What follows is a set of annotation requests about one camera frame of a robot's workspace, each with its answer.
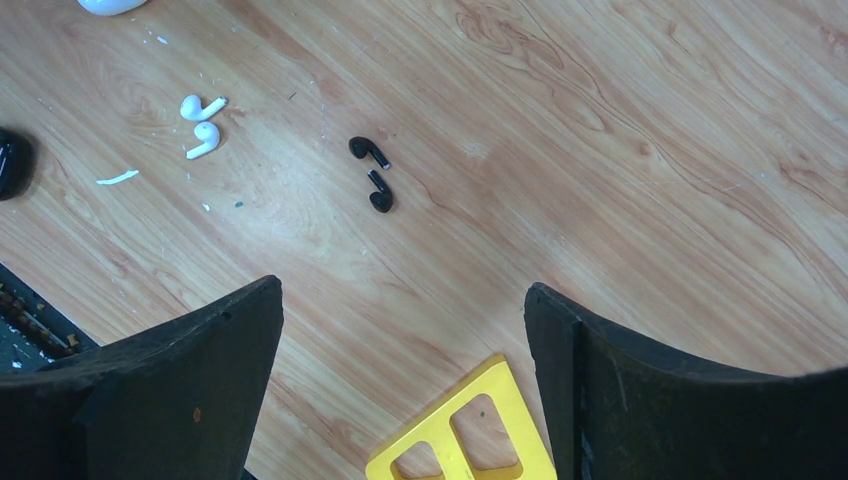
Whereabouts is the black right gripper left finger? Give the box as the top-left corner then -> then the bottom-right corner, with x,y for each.
1,275 -> 284,479

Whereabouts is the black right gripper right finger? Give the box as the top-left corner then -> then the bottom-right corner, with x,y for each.
524,283 -> 847,479

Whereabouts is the white earbud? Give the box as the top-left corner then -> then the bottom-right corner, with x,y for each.
179,94 -> 228,122
186,121 -> 221,160

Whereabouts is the white earbud charging case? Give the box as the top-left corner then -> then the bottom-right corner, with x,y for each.
78,0 -> 147,17

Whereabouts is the black earbud charging case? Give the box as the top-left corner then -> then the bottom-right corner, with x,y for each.
1,128 -> 35,201

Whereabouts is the white plastic scrap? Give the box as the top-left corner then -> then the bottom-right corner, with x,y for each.
96,170 -> 140,186

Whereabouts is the black earbud upper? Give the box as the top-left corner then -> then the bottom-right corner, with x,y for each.
348,136 -> 391,170

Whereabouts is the yellow triangular plastic frame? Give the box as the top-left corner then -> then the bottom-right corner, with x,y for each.
365,354 -> 558,480

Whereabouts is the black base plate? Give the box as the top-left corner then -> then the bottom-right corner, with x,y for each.
1,266 -> 99,373

